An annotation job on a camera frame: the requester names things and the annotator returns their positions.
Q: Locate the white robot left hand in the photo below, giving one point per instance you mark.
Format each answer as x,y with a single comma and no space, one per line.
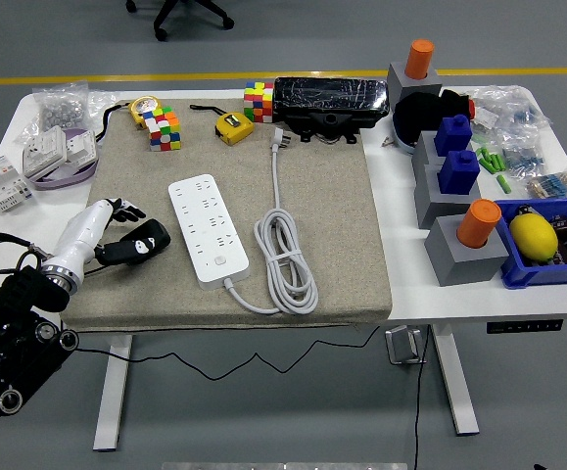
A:
84,230

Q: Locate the blue block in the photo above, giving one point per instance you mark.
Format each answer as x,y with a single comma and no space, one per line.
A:
453,137
458,173

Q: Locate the small bag of blue resistors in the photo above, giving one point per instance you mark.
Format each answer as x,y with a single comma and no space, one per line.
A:
523,159

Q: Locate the blue plastic bin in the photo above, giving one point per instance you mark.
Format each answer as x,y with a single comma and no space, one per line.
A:
547,274

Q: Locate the large white wall socket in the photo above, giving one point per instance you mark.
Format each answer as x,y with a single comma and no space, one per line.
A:
43,152

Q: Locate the small black clip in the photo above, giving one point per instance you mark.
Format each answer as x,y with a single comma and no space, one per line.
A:
525,211

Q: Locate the black fabric bundle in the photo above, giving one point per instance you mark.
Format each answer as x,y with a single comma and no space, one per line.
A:
417,115

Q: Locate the yellow lemon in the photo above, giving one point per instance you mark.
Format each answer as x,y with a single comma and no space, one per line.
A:
533,237

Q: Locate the round yellow tape measure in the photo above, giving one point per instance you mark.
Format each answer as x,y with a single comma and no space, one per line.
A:
144,108

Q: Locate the small grey block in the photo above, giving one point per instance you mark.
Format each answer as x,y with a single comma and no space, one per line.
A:
400,83

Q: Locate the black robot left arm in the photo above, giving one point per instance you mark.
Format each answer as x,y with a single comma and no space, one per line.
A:
18,294

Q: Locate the green peg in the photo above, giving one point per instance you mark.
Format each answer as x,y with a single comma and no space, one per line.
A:
482,151
501,163
493,163
503,184
485,163

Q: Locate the thick orange cylinder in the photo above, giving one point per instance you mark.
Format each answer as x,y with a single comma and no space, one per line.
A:
479,222

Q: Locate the square yellow tape measure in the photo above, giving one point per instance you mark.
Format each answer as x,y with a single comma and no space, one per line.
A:
234,129

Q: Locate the black plug adapter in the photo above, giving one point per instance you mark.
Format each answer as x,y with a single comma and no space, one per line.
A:
158,231

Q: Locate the large bag of blue resistors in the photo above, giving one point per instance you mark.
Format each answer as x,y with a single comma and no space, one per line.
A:
518,112

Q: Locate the large grey block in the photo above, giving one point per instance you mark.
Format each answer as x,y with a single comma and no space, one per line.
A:
459,264

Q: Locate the black film-wrapped device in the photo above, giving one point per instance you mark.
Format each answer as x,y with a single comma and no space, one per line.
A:
327,98

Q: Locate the white table leg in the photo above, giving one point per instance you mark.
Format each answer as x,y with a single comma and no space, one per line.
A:
457,387
111,391

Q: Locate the black table control panel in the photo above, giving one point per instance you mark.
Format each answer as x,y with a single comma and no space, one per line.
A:
523,326

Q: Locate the empty clear plastic bag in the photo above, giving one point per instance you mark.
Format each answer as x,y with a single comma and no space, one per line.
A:
101,103

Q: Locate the grey-brown mat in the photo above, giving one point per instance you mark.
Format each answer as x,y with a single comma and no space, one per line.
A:
322,220

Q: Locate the black office chair base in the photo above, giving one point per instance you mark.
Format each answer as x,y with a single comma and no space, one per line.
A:
185,10

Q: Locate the red knob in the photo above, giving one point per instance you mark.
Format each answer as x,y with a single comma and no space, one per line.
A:
471,108

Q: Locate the silver metal hook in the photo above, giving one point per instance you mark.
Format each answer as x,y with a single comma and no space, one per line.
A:
403,347

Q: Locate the small white wall socket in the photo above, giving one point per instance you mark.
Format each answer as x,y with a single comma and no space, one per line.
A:
81,147

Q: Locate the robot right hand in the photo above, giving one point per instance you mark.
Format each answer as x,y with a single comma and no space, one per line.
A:
540,467

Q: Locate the white circuit breaker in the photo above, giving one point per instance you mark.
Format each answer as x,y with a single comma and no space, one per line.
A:
1,183

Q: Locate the bag of tan resistors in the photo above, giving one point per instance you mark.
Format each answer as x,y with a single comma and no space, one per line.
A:
554,186

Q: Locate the white round base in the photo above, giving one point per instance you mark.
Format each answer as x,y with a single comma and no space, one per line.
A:
405,146

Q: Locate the yellow-red multicolour puzzle cube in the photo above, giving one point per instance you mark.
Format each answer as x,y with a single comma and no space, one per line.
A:
258,103

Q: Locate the white power strip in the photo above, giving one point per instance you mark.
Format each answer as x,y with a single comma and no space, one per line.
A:
204,220

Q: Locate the slim orange cylinder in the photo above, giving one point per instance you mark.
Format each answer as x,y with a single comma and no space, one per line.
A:
420,59

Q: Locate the white-faced multicolour puzzle cube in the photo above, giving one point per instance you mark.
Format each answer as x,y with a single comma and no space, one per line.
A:
163,129

